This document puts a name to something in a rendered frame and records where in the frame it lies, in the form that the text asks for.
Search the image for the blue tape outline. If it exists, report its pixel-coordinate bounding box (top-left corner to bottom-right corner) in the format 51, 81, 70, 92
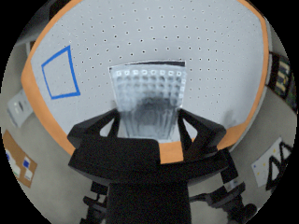
41, 45, 80, 100

